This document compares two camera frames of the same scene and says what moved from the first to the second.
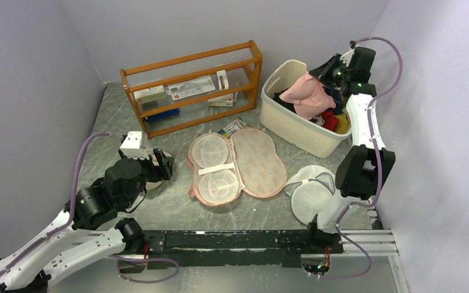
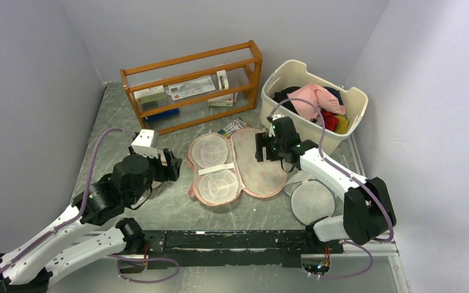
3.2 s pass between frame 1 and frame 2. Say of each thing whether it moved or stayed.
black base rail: stayed
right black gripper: moved
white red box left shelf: stayed
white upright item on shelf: stayed
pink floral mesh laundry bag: stayed
